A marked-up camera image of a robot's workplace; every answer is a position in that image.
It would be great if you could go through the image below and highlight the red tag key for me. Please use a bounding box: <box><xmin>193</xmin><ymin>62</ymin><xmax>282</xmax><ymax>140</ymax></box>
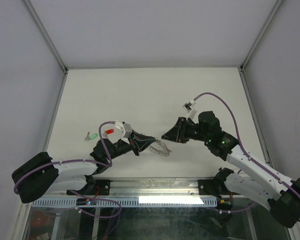
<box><xmin>102</xmin><ymin>128</ymin><xmax>115</xmax><ymax>138</ymax></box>

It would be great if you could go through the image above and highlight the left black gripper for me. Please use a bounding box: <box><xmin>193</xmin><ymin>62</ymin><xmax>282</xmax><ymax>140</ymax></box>
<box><xmin>106</xmin><ymin>129</ymin><xmax>156</xmax><ymax>161</ymax></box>

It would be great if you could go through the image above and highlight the aluminium frame post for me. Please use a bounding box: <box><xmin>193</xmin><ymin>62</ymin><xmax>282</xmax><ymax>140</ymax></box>
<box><xmin>21</xmin><ymin>0</ymin><xmax>68</xmax><ymax>73</ymax></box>
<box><xmin>240</xmin><ymin>0</ymin><xmax>285</xmax><ymax>72</ymax></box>

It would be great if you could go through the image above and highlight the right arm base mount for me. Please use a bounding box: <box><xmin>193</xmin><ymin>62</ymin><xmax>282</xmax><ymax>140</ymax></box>
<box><xmin>197</xmin><ymin>179</ymin><xmax>223</xmax><ymax>198</ymax></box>

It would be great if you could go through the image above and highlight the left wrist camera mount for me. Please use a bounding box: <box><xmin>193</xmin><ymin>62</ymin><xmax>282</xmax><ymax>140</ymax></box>
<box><xmin>114</xmin><ymin>121</ymin><xmax>133</xmax><ymax>144</ymax></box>

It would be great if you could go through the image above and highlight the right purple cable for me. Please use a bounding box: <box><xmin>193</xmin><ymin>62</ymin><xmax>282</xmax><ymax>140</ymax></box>
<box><xmin>189</xmin><ymin>92</ymin><xmax>300</xmax><ymax>223</ymax></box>

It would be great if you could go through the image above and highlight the aluminium frame post right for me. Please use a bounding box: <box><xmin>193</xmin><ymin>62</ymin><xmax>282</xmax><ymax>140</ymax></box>
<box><xmin>240</xmin><ymin>0</ymin><xmax>285</xmax><ymax>72</ymax></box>

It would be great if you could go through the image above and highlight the aluminium frame post left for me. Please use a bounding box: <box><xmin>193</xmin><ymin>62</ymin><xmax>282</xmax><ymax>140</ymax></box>
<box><xmin>21</xmin><ymin>0</ymin><xmax>68</xmax><ymax>73</ymax></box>

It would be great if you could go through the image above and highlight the green tag key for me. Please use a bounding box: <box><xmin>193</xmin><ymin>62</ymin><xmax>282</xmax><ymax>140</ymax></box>
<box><xmin>84</xmin><ymin>132</ymin><xmax>99</xmax><ymax>141</ymax></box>

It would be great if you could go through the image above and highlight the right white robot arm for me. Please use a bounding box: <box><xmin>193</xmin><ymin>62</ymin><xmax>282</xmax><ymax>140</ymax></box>
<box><xmin>161</xmin><ymin>111</ymin><xmax>300</xmax><ymax>229</ymax></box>

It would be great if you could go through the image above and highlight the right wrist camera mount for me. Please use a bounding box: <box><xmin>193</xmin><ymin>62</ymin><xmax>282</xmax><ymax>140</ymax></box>
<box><xmin>182</xmin><ymin>99</ymin><xmax>197</xmax><ymax>120</ymax></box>

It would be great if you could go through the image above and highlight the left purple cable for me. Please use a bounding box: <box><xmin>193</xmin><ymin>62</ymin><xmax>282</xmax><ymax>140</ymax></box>
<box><xmin>13</xmin><ymin>120</ymin><xmax>116</xmax><ymax>195</ymax></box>

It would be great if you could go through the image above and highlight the white slotted cable duct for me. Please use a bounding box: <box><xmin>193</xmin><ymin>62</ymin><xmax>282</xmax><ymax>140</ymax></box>
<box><xmin>32</xmin><ymin>196</ymin><xmax>217</xmax><ymax>208</ymax></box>

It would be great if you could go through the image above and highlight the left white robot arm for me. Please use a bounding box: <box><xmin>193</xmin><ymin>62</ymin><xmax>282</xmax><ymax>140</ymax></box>
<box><xmin>11</xmin><ymin>130</ymin><xmax>156</xmax><ymax>204</ymax></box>

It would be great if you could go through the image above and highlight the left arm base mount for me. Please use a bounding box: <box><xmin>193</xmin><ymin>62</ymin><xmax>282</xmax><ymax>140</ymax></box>
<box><xmin>75</xmin><ymin>176</ymin><xmax>112</xmax><ymax>196</ymax></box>

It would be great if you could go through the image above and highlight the metal disc with keyrings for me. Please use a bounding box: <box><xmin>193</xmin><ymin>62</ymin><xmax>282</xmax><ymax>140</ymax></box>
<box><xmin>148</xmin><ymin>137</ymin><xmax>172</xmax><ymax>157</ymax></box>

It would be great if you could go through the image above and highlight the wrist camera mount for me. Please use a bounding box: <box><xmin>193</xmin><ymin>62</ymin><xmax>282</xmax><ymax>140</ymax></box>
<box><xmin>182</xmin><ymin>99</ymin><xmax>197</xmax><ymax>120</ymax></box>
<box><xmin>114</xmin><ymin>121</ymin><xmax>133</xmax><ymax>144</ymax></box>

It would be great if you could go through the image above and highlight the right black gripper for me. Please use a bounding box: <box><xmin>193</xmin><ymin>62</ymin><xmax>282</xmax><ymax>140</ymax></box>
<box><xmin>161</xmin><ymin>117</ymin><xmax>210</xmax><ymax>144</ymax></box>

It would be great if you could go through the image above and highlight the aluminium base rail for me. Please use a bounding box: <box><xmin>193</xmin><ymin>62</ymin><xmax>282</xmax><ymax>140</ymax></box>
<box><xmin>95</xmin><ymin>177</ymin><xmax>213</xmax><ymax>198</ymax></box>

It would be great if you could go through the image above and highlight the purple cable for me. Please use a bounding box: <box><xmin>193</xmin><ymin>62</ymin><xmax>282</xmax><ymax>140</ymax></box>
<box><xmin>189</xmin><ymin>92</ymin><xmax>300</xmax><ymax>223</ymax></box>
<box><xmin>13</xmin><ymin>120</ymin><xmax>116</xmax><ymax>195</ymax></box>

